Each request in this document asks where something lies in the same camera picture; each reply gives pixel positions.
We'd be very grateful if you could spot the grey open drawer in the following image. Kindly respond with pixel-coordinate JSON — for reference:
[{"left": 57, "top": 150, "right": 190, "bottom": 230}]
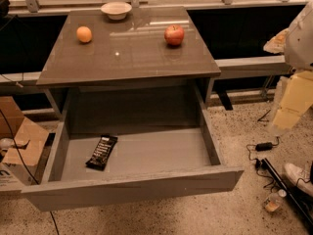
[{"left": 22, "top": 84, "right": 244, "bottom": 212}]

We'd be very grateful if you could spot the brown cardboard box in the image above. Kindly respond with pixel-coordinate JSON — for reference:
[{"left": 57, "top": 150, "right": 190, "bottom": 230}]
[{"left": 0, "top": 96, "right": 49, "bottom": 192}]

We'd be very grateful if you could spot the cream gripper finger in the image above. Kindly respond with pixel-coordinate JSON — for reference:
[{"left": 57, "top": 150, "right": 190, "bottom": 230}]
[
  {"left": 269, "top": 70, "right": 313, "bottom": 136},
  {"left": 263, "top": 28, "right": 289, "bottom": 54}
]

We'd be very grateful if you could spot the black power adapter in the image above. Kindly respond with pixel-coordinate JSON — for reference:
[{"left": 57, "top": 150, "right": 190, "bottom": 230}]
[{"left": 255, "top": 142, "right": 273, "bottom": 152}]

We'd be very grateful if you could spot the grey metal rail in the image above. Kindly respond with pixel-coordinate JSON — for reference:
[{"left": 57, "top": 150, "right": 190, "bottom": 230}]
[{"left": 216, "top": 56, "right": 291, "bottom": 79}]

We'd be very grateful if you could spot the white ceramic bowl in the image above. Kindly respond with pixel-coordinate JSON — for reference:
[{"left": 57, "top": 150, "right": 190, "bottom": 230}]
[{"left": 101, "top": 2, "right": 132, "bottom": 21}]

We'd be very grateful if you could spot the orange fruit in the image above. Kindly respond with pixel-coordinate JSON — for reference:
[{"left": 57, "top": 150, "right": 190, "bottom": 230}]
[{"left": 76, "top": 26, "right": 92, "bottom": 43}]

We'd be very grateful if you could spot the red apple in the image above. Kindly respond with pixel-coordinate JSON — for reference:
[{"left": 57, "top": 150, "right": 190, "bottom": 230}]
[{"left": 164, "top": 24, "right": 185, "bottom": 46}]

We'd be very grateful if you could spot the black rxbar chocolate wrapper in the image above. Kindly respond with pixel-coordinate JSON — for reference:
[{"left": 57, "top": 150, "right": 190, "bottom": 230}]
[{"left": 85, "top": 135, "right": 118, "bottom": 171}]

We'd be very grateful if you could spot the black floor cable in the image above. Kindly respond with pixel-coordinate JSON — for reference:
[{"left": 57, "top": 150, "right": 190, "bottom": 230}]
[{"left": 0, "top": 110, "right": 61, "bottom": 235}]

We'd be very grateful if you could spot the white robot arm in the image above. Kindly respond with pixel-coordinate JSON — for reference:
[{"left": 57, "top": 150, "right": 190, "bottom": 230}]
[{"left": 263, "top": 2, "right": 313, "bottom": 136}]

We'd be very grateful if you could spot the white sneaker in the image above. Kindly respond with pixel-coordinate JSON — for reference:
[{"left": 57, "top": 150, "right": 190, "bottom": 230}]
[{"left": 284, "top": 163, "right": 313, "bottom": 197}]

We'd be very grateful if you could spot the black power strip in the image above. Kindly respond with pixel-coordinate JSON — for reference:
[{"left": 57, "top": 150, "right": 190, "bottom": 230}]
[{"left": 261, "top": 159, "right": 313, "bottom": 230}]

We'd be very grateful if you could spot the grey counter cabinet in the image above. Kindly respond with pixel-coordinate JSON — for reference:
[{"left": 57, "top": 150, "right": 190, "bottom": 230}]
[{"left": 35, "top": 6, "right": 223, "bottom": 116}]

